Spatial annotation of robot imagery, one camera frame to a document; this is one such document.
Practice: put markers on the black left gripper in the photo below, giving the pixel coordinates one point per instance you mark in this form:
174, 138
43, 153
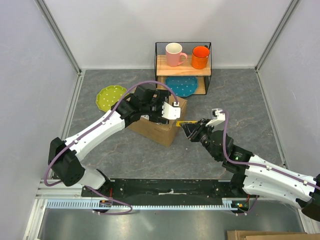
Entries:
158, 118

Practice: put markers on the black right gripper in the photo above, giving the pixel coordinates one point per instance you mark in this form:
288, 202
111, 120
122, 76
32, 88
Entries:
192, 130

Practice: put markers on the yellow utility knife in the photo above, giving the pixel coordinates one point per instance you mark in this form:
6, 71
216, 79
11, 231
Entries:
182, 122

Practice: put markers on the brown cardboard express box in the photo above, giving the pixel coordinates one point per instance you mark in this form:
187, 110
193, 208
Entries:
163, 134

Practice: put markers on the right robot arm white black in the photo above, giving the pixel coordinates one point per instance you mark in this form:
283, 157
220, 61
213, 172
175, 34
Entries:
253, 175

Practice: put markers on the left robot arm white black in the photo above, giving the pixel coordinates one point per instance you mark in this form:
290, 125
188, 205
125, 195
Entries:
65, 156

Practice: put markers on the blue dotted plate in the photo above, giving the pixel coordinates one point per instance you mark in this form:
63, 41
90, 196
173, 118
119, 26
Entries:
182, 86

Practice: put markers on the green dotted plate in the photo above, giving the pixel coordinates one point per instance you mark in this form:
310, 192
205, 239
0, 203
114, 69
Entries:
108, 96

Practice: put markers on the pink mug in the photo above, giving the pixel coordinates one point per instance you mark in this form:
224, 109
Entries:
174, 54

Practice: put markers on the orange mug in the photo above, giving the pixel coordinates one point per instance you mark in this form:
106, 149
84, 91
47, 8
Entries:
200, 55

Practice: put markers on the cardboard sheet corner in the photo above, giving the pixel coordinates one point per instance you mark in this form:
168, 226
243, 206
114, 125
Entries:
270, 235

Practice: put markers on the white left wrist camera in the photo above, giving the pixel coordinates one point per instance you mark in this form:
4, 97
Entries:
171, 112

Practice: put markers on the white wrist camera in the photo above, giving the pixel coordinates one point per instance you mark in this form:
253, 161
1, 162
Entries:
218, 117
171, 112

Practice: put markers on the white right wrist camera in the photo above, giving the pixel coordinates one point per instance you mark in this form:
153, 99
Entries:
218, 117

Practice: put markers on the black wire wooden shelf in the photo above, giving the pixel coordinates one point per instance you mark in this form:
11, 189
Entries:
163, 70

